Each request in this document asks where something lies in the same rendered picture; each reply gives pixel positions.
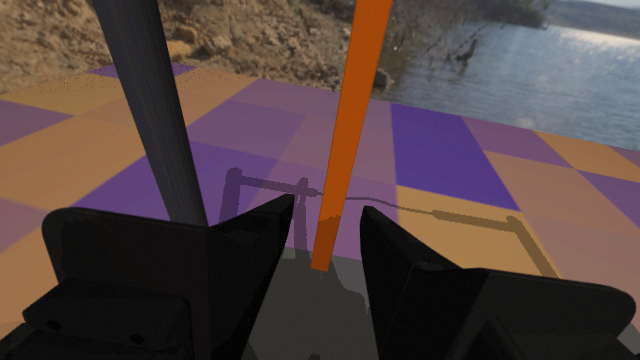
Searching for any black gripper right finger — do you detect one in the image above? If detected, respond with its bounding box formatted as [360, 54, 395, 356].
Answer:
[360, 205, 636, 360]

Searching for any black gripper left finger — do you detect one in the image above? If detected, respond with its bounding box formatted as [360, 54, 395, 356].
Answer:
[41, 193, 295, 360]

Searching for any orange handle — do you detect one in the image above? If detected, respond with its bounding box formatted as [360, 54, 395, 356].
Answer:
[310, 0, 393, 272]

